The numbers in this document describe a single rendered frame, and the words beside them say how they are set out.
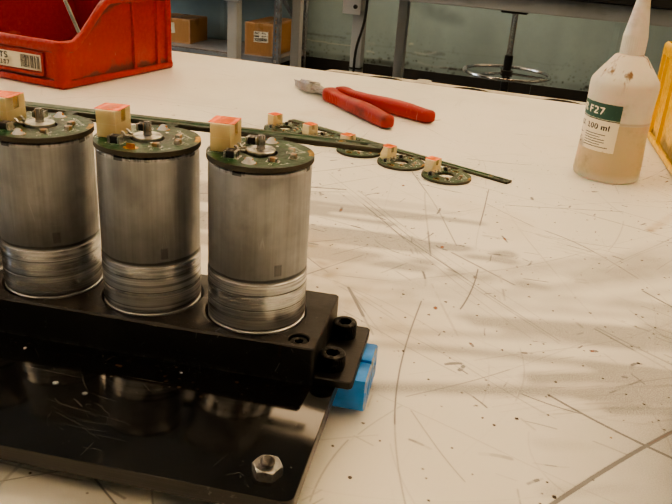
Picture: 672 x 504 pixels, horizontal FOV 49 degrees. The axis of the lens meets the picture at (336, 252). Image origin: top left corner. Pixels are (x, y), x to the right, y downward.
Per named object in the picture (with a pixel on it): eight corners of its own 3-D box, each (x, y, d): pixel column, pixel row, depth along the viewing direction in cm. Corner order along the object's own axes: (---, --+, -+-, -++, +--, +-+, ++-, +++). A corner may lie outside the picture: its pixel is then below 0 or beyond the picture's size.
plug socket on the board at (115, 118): (126, 140, 17) (125, 112, 17) (92, 136, 17) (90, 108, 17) (141, 132, 18) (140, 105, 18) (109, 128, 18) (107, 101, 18)
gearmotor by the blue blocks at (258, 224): (289, 372, 18) (299, 169, 16) (193, 355, 18) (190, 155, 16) (312, 324, 20) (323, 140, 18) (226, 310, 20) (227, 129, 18)
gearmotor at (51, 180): (75, 335, 19) (58, 138, 17) (-12, 320, 19) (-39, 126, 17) (120, 293, 21) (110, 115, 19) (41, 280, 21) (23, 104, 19)
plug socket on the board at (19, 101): (17, 127, 18) (14, 99, 17) (-15, 123, 18) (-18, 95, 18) (36, 119, 18) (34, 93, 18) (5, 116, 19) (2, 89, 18)
